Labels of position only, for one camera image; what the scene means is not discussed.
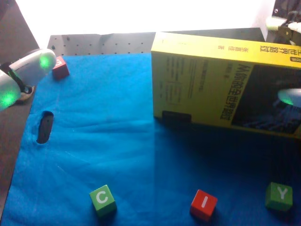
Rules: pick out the green letter C block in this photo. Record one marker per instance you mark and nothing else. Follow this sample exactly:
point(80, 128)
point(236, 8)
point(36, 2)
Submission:
point(102, 200)

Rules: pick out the green letter Y block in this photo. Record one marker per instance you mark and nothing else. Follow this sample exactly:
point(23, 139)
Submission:
point(279, 196)

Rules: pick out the red letter G block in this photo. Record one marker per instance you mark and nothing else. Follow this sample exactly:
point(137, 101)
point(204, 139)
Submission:
point(60, 69)

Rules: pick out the red letter I block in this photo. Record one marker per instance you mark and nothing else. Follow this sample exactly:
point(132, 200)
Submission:
point(204, 204)

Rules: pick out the yellow book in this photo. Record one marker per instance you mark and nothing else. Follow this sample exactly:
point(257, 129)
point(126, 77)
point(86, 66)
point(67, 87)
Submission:
point(200, 82)

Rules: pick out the blue cloth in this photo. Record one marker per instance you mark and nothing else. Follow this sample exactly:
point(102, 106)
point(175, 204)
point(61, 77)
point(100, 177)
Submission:
point(117, 141)

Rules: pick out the right robot hand white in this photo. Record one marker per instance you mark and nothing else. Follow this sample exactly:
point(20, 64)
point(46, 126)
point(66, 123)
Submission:
point(272, 23)

